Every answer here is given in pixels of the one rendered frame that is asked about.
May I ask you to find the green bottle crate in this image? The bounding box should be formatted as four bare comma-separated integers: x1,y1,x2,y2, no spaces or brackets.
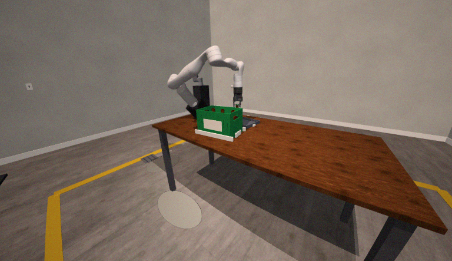
197,105,242,138

